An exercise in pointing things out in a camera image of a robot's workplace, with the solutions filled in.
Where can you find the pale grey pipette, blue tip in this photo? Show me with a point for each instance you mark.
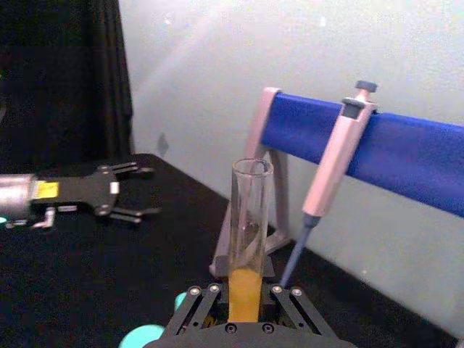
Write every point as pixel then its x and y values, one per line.
pixel 331 166

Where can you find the clear tube with orange liquid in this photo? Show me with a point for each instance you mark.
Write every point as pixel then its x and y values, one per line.
pixel 245 290

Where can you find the teal round disc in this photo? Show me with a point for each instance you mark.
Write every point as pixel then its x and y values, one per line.
pixel 180 300
pixel 142 337

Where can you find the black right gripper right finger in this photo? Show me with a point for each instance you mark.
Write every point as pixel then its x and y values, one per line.
pixel 290 308

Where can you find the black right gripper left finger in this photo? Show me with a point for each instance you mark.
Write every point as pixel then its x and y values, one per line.
pixel 203 308

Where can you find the pipette stand with blue bar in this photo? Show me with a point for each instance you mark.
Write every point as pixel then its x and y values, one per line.
pixel 398 156

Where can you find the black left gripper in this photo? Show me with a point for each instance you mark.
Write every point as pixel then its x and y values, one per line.
pixel 79 192

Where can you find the black curtain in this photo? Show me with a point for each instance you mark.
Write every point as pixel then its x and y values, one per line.
pixel 61 79

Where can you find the black table cloth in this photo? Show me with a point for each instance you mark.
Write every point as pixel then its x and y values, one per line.
pixel 108 275

